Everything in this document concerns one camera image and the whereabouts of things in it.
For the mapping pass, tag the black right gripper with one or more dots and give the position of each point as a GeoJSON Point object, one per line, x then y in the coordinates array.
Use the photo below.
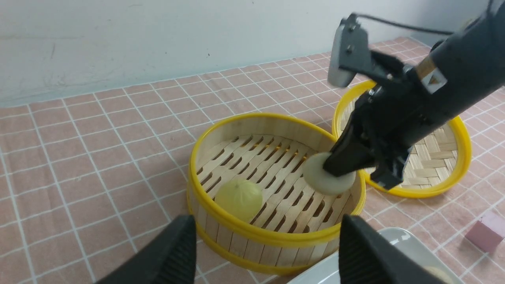
{"type": "Point", "coordinates": [386, 123]}

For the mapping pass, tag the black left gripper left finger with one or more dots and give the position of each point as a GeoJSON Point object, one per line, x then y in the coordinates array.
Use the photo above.
{"type": "Point", "coordinates": [170, 258]}

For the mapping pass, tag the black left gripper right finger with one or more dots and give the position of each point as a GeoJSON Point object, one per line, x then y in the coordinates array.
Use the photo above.
{"type": "Point", "coordinates": [365, 257]}

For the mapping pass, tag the white steamed bun front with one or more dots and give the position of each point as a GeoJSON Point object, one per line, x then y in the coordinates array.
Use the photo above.
{"type": "Point", "coordinates": [322, 181]}

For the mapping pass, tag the yellow steamed bun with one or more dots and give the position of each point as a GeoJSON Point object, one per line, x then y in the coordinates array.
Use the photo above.
{"type": "Point", "coordinates": [241, 198]}

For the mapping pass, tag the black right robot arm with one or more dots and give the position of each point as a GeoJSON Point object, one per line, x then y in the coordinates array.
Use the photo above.
{"type": "Point", "coordinates": [467, 66]}

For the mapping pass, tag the white square plate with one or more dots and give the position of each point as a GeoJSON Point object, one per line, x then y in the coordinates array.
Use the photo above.
{"type": "Point", "coordinates": [327, 271]}

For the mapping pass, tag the woven bamboo steamer lid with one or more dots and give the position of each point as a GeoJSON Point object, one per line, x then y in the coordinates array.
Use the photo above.
{"type": "Point", "coordinates": [436, 163]}

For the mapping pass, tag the bamboo steamer basket yellow rim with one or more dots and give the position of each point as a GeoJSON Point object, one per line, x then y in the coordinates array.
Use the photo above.
{"type": "Point", "coordinates": [296, 227]}

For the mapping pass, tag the pink checkered tablecloth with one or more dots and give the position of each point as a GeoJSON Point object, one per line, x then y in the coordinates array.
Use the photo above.
{"type": "Point", "coordinates": [87, 181]}

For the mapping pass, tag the pink cube block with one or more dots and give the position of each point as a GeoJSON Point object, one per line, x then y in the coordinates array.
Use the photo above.
{"type": "Point", "coordinates": [488, 232]}

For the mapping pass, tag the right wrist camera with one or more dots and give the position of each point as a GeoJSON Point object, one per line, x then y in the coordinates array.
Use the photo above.
{"type": "Point", "coordinates": [350, 54]}

